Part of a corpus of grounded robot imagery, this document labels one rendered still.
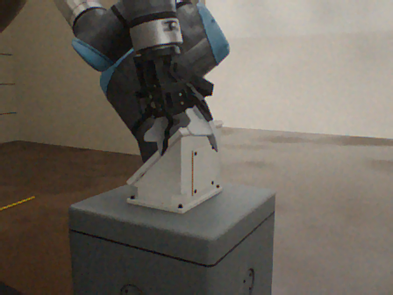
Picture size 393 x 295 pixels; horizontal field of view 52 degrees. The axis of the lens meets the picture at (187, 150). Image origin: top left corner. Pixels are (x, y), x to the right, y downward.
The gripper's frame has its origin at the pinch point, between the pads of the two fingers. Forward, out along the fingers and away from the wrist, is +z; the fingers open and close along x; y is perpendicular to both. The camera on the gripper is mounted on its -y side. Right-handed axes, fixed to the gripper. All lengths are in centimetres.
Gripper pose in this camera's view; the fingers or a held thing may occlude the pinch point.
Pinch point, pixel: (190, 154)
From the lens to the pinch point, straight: 78.1
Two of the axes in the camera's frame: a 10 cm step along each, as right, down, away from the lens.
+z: 2.2, 9.7, 1.5
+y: -6.6, 2.6, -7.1
